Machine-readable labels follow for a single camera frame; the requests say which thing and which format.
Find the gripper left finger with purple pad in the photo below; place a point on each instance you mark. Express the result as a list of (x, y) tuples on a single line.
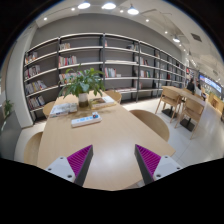
[(73, 168)]

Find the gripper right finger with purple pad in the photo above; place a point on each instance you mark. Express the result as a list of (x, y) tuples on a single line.
[(154, 167)]

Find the blue and red charger plug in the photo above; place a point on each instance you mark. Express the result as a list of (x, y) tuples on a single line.
[(95, 115)]

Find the long wooden table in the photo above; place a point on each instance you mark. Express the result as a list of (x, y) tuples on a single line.
[(113, 165)]

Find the wooden chair near left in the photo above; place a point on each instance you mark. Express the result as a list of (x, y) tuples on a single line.
[(32, 149)]

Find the white power strip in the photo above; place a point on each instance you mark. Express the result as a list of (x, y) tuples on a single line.
[(84, 121)]

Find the wooden chair near right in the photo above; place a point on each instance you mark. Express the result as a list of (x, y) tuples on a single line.
[(153, 121)]

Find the open magazine on left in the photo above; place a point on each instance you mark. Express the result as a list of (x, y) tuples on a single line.
[(63, 109)]

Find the white plant pot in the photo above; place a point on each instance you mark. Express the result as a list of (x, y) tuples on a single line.
[(83, 100)]

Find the wooden chair right foreground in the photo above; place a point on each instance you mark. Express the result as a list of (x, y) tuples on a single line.
[(191, 114)]

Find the book with green cover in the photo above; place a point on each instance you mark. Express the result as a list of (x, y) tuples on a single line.
[(101, 102)]

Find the green potted plant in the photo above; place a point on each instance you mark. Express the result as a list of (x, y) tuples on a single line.
[(81, 82)]

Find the person in dark clothes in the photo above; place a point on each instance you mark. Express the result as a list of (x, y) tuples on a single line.
[(191, 86)]

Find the small plant at left edge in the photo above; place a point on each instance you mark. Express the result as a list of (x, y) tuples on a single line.
[(7, 108)]

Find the large grey bookshelf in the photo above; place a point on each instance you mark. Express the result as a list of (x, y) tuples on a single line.
[(136, 69)]

